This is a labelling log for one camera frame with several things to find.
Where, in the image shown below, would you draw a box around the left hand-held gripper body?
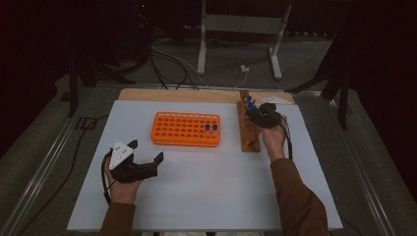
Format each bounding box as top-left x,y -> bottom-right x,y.
108,141 -> 160,184

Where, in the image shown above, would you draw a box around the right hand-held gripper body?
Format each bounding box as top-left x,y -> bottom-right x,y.
254,95 -> 292,129

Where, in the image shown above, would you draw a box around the wooden tube rack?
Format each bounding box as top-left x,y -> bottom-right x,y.
236,89 -> 263,153

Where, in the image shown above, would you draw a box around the orange plastic tube rack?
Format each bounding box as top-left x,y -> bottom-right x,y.
150,111 -> 221,148

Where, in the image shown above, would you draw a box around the person's right hand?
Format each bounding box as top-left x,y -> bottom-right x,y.
260,115 -> 288,162

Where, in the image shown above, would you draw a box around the person's left hand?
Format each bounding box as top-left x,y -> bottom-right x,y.
104,160 -> 143,206

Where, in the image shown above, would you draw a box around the white table mat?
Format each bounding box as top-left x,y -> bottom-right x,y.
66,99 -> 343,232

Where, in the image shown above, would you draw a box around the black tripod stand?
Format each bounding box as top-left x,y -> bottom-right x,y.
284,32 -> 354,131
66,53 -> 138,118

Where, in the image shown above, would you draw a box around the white metal stand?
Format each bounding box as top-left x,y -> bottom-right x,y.
196,0 -> 293,81

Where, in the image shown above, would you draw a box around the left hand-held gripper cable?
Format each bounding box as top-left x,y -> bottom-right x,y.
100,149 -> 114,207

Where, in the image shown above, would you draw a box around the hand-held gripper cable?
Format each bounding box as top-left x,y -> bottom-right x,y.
279,116 -> 294,161
100,149 -> 114,207

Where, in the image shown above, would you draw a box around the right hand-held gripper cable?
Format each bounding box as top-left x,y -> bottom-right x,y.
279,116 -> 294,161

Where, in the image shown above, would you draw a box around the thin black floor cable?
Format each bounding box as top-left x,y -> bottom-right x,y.
16,114 -> 110,236

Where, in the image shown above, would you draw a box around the metal frame rail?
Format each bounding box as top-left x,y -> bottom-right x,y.
0,87 -> 96,236
328,97 -> 399,236

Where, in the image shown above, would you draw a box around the white floor cable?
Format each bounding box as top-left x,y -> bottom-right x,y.
150,43 -> 249,89

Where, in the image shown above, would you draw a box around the black floor cables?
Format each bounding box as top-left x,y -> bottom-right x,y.
147,48 -> 201,91

